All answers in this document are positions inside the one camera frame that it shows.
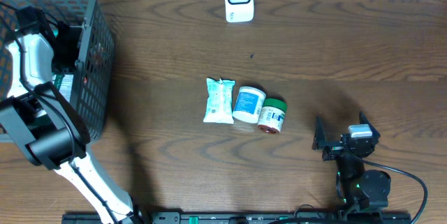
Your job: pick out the mint green wipes pack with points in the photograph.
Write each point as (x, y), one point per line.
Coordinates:
(219, 102)

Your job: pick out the green lid jar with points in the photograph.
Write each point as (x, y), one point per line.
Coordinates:
(272, 116)

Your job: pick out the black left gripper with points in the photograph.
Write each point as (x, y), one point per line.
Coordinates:
(75, 58)

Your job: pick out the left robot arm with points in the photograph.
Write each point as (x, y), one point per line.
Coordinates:
(43, 124)

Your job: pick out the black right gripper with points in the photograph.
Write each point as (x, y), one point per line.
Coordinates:
(332, 150)

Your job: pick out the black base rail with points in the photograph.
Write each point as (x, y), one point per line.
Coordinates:
(259, 218)

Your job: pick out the grey plastic mesh basket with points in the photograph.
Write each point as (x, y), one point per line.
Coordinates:
(93, 67)

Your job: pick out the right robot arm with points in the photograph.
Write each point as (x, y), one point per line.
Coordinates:
(363, 190)

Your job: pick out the white blue label jar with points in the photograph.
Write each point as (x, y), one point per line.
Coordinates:
(248, 105)

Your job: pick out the green white 3M package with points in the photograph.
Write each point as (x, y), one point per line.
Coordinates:
(64, 84)

